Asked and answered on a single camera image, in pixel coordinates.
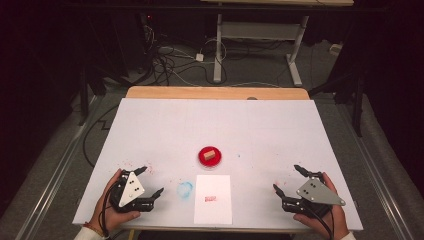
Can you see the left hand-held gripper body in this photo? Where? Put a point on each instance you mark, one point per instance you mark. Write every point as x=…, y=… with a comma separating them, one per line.
x=130, y=193

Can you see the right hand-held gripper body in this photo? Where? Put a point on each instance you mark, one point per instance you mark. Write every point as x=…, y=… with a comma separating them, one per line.
x=315, y=195

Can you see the red ink dish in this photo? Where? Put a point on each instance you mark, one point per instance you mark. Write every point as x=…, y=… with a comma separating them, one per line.
x=210, y=156

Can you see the wooden block stamp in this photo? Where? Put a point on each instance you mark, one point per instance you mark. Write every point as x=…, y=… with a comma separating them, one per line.
x=209, y=155

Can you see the person's left hand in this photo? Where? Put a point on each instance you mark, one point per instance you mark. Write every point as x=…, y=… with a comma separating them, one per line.
x=111, y=216

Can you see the person's right hand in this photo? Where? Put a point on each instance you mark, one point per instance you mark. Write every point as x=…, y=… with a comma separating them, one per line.
x=333, y=220

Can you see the white paper sheet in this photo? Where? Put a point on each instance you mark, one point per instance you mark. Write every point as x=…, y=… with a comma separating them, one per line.
x=213, y=200

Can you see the black metal stand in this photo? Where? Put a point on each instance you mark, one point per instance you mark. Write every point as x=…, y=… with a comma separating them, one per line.
x=90, y=96
x=353, y=100

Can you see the white box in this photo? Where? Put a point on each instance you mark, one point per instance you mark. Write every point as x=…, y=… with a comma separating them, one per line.
x=335, y=49

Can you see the white power adapter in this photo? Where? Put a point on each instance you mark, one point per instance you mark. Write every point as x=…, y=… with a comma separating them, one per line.
x=199, y=57

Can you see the black computer tower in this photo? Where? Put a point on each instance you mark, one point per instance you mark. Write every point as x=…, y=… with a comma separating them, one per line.
x=146, y=40

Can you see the white metal frame desk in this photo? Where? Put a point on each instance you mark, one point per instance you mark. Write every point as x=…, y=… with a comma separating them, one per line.
x=260, y=31

